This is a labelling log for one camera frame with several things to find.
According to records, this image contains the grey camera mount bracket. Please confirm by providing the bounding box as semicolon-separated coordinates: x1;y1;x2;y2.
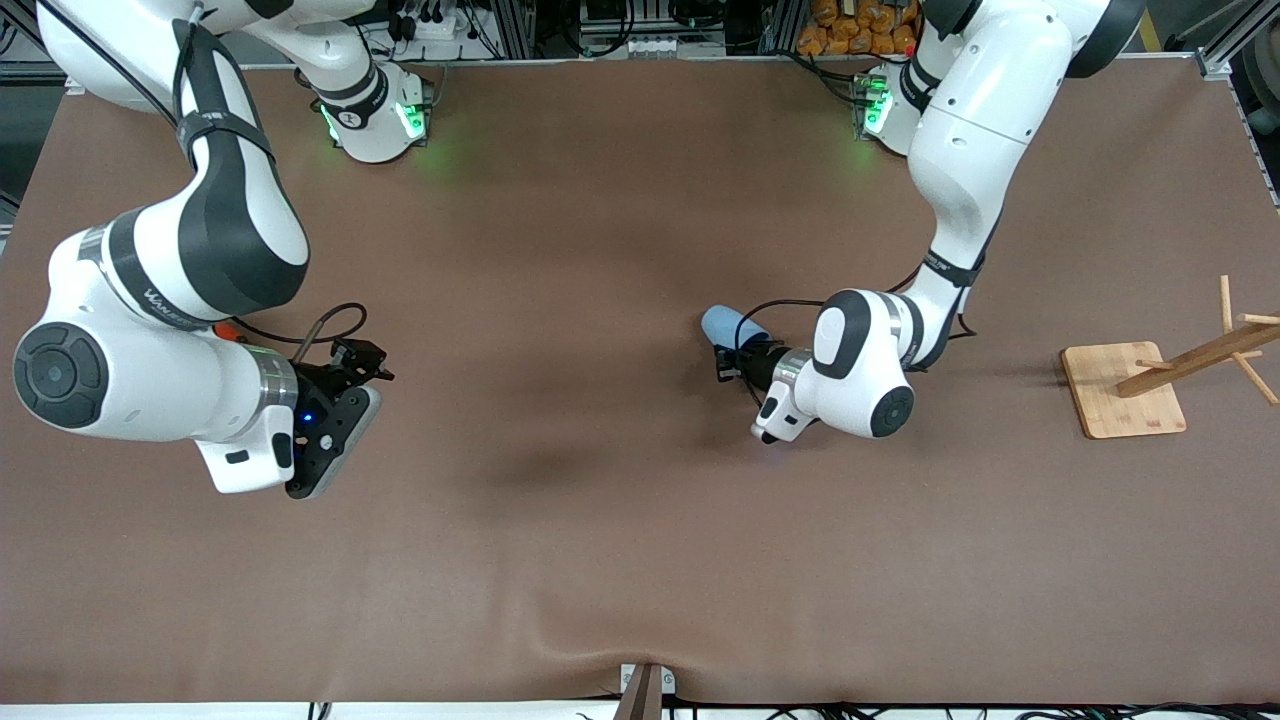
618;662;677;720

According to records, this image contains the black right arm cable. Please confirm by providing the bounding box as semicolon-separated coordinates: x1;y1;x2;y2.
225;302;369;349

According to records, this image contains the white terminal strip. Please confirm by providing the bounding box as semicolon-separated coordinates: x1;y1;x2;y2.
580;37;683;57

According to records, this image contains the white power strip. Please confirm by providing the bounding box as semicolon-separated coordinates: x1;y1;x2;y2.
385;0;479;43

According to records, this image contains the bag of orange objects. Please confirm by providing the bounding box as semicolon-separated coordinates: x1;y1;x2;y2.
797;0;926;58

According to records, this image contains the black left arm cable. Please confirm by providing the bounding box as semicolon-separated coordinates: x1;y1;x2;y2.
738;265;981;347

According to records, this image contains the wooden cup rack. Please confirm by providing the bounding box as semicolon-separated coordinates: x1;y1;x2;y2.
1060;275;1280;441

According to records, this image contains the brown table cover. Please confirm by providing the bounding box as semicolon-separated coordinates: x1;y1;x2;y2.
0;55;1280;706

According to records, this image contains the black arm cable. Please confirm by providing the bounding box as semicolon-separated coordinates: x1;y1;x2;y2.
738;265;981;347
225;302;369;349

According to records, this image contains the light blue cup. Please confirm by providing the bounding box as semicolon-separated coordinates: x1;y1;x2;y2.
700;305;771;351

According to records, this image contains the aluminium frame profile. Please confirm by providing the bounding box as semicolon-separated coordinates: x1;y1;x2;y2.
1195;0;1280;81
0;0;63;86

